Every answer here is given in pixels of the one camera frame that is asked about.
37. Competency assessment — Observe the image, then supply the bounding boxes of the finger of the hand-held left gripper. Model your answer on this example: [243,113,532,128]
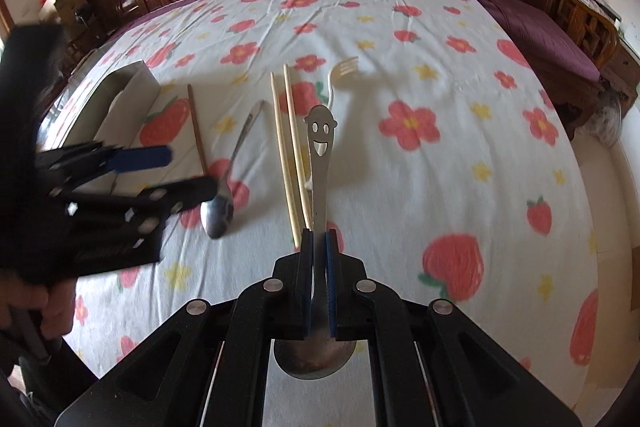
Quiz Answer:
[70,176,218,228]
[37,142,172,188]

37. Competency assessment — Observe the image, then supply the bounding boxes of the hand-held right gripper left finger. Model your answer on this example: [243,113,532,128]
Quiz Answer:
[55,231,316,427]

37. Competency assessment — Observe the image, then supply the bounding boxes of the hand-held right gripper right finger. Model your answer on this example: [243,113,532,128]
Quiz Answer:
[325,231,583,427]

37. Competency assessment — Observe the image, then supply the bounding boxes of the plain steel spoon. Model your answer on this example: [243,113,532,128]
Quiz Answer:
[200,99,266,240]

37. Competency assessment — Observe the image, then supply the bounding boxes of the metal tin box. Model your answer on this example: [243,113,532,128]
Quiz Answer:
[45,61,162,198]

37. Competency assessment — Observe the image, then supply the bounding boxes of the brown wooden chopstick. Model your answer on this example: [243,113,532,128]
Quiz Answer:
[187,84,209,178]

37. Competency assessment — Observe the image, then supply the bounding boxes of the pair of light chopsticks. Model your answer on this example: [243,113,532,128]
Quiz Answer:
[270,72,301,250]

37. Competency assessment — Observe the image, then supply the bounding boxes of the cream chopstick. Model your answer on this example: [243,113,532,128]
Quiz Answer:
[283,63,313,233]

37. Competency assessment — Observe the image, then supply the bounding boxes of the smiley handle steel spoon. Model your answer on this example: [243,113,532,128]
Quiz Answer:
[272,103,358,380]

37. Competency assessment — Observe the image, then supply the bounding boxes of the steel fork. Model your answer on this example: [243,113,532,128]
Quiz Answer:
[326,56,361,108]

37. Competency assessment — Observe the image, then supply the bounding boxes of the person's left hand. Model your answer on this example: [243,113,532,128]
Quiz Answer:
[0,273,76,342]

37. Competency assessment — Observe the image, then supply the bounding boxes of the strawberry flower print tablecloth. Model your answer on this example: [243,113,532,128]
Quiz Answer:
[30,0,601,427]

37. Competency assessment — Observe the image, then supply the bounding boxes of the person's dark clothing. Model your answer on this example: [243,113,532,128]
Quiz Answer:
[0,332,103,427]

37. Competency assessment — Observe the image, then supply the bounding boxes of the grey white bundle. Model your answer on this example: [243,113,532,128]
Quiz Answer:
[590,92,626,148]

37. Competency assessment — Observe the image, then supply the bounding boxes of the purple armchair cushion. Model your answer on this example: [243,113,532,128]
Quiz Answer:
[480,0,601,82]

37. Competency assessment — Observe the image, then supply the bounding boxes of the wooden side table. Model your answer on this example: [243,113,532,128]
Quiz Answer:
[555,0,640,82]

